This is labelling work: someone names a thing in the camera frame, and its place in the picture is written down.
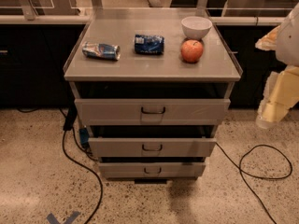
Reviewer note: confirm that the grey drawer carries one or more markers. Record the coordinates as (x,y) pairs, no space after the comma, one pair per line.
(167,170)
(152,147)
(151,111)

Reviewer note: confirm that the grey drawer cabinet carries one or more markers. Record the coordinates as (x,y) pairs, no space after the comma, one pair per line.
(150,76)

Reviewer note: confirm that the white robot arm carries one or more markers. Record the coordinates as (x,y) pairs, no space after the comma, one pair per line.
(287,50)

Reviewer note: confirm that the grey top drawer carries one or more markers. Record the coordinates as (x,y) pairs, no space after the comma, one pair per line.
(151,111)

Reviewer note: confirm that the grey middle drawer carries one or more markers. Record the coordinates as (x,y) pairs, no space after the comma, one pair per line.
(152,147)

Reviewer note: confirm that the crushed silver blue can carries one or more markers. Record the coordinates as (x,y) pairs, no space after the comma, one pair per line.
(101,51)

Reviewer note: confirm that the white bowl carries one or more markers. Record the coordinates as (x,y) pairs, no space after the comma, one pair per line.
(196,27)

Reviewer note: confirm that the crushed blue pepsi can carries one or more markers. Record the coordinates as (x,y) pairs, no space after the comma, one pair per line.
(149,44)

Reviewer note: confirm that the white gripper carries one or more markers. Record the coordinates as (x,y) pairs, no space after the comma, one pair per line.
(288,44)

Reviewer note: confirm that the blue tape floor mark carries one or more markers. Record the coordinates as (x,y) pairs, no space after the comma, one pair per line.
(52,219)

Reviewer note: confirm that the red apple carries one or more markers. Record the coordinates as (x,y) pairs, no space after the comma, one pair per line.
(191,51)

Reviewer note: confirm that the grey bottom drawer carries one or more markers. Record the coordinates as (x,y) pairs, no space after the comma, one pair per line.
(167,170)

